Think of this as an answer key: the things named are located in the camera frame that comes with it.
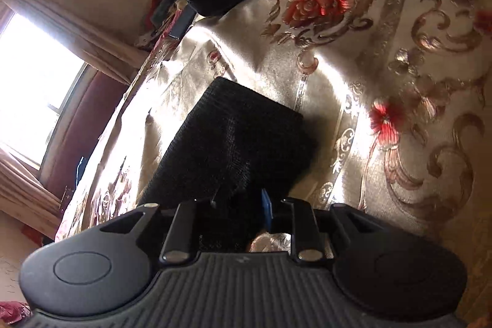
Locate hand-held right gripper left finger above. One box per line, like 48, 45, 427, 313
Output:
101, 200, 198, 264

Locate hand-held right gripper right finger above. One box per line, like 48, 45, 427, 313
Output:
261, 190, 385, 263

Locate black pants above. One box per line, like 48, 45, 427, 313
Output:
138, 77, 319, 250

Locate maroon padded window bench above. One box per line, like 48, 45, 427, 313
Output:
40, 70, 133, 200

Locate beige curtain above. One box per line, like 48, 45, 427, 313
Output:
0, 0, 150, 85
0, 147, 62, 232

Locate red floral cloth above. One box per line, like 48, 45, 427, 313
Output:
0, 302, 32, 326

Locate gold floral bedspread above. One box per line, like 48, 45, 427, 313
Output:
56, 0, 492, 328

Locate window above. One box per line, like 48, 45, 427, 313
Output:
0, 12, 90, 169

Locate pile of colourful clothes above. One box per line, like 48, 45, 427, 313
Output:
148, 0, 183, 30

